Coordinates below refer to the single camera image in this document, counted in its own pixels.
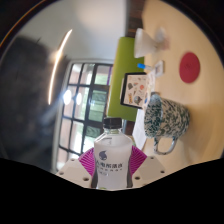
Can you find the clear plastic water bottle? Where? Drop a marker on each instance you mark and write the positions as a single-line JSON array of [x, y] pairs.
[[112, 160]]

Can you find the small blue-capped bottle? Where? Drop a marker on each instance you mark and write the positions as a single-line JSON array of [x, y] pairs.
[[144, 66]]

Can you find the white paper napkin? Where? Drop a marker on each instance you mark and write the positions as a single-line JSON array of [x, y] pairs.
[[161, 37]]

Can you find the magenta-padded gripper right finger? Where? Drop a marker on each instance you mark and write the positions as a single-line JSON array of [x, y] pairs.
[[148, 168]]

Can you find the green upholstered bench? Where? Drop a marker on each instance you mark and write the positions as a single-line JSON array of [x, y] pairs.
[[123, 60]]

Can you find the green speckled enamel mug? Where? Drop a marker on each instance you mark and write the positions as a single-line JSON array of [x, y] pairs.
[[166, 118]]

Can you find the black tablet with stickers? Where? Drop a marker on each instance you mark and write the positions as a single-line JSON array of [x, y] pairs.
[[136, 90]]

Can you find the flat round red coaster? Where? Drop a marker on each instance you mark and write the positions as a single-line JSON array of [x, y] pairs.
[[189, 67]]

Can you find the group of black pendant lamps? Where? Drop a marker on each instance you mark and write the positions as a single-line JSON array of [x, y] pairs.
[[67, 96]]

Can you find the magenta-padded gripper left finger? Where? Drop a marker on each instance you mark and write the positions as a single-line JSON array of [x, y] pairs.
[[73, 171]]

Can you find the curved linear ceiling light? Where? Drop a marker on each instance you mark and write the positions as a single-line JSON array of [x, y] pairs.
[[56, 66]]

